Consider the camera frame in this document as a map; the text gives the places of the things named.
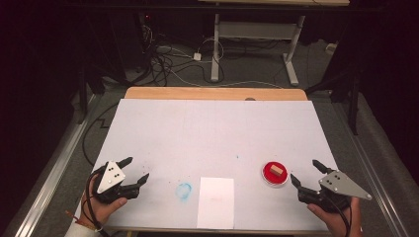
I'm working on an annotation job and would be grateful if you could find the person's right hand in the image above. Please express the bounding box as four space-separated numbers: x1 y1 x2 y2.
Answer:
306 196 364 237

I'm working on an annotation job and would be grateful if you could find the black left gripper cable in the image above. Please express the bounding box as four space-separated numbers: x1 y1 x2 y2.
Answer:
84 166 112 237

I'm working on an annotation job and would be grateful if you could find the person's left hand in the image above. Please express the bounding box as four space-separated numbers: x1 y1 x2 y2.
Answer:
79 173 128 229

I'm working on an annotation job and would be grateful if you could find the red string bracelet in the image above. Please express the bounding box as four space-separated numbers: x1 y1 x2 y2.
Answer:
64 210 104 233

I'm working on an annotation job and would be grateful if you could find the white metal desk frame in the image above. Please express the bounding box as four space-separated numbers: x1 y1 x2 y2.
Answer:
197 0 351 87

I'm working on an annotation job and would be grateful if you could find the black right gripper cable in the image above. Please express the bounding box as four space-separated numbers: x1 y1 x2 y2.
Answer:
324 194 353 237

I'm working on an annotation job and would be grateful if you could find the silver metal rail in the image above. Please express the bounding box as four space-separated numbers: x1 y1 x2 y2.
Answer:
12 93 104 237
331 101 411 237

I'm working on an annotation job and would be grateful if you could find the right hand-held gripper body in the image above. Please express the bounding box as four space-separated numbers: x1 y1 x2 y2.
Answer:
297 169 374 213

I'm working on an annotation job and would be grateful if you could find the long white floor cable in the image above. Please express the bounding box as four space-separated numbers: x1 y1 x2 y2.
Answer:
156 44 285 90

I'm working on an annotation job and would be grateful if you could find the black metal stand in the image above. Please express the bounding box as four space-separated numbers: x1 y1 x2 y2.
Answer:
305 19 365 136
69 63 107 125

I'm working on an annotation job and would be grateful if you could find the round red ink pad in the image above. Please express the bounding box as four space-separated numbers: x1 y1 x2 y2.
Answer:
261 160 290 189

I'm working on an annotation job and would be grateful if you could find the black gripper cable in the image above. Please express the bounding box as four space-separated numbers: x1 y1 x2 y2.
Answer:
324 194 353 237
84 166 112 237

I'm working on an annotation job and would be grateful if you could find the black floor cable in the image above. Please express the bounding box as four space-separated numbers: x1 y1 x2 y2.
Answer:
81 102 121 167

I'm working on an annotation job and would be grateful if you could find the small white paper sheet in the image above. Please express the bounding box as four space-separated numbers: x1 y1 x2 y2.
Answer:
197 177 235 230

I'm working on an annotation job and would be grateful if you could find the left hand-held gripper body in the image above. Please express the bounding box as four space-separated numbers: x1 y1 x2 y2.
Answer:
92 160 141 204

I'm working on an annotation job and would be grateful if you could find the tangle of black cables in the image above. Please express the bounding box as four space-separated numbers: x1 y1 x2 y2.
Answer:
136 13 228 87

